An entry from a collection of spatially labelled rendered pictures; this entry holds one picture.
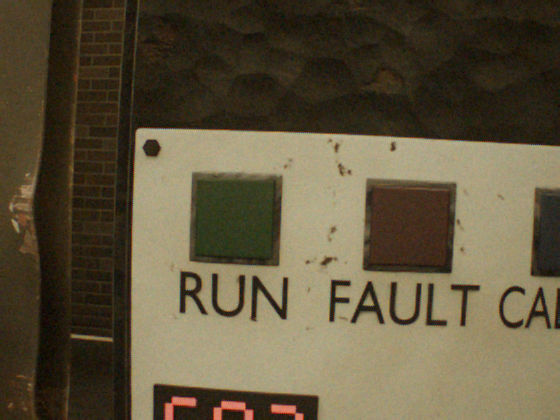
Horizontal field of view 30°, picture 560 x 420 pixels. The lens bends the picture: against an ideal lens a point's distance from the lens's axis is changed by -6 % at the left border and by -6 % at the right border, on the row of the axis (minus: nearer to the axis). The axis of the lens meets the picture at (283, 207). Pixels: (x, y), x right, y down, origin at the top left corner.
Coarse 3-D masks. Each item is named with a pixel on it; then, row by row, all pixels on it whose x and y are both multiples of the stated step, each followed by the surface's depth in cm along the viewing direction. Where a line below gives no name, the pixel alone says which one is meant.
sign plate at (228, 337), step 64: (192, 192) 50; (320, 192) 50; (512, 192) 49; (192, 256) 50; (320, 256) 50; (448, 256) 49; (512, 256) 49; (192, 320) 51; (256, 320) 50; (320, 320) 50; (384, 320) 50; (448, 320) 49; (512, 320) 49; (192, 384) 51; (256, 384) 51; (320, 384) 50; (384, 384) 50; (448, 384) 50; (512, 384) 49
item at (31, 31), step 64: (0, 0) 299; (64, 0) 327; (0, 64) 300; (64, 64) 328; (0, 128) 301; (64, 128) 329; (0, 192) 301; (64, 192) 330; (0, 256) 302; (64, 256) 331; (0, 320) 303; (64, 320) 332; (0, 384) 304; (64, 384) 333
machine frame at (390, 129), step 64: (128, 0) 61; (192, 0) 52; (256, 0) 52; (320, 0) 51; (384, 0) 51; (448, 0) 51; (512, 0) 50; (128, 64) 61; (192, 64) 52; (256, 64) 52; (320, 64) 51; (384, 64) 51; (448, 64) 51; (512, 64) 50; (128, 128) 61; (192, 128) 52; (256, 128) 52; (320, 128) 52; (384, 128) 51; (448, 128) 51; (512, 128) 51; (128, 192) 53; (128, 256) 53; (128, 320) 53; (128, 384) 54
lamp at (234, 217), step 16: (208, 192) 50; (224, 192) 50; (240, 192) 50; (256, 192) 50; (272, 192) 50; (208, 208) 50; (224, 208) 50; (240, 208) 50; (256, 208) 50; (272, 208) 50; (208, 224) 50; (224, 224) 50; (240, 224) 50; (256, 224) 50; (272, 224) 50; (208, 240) 50; (224, 240) 50; (240, 240) 50; (256, 240) 50; (272, 240) 50; (208, 256) 50; (224, 256) 50; (240, 256) 50; (256, 256) 50; (272, 256) 50
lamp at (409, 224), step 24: (384, 192) 49; (408, 192) 49; (432, 192) 49; (384, 216) 49; (408, 216) 49; (432, 216) 49; (384, 240) 49; (408, 240) 49; (432, 240) 49; (384, 264) 49; (408, 264) 49; (432, 264) 49
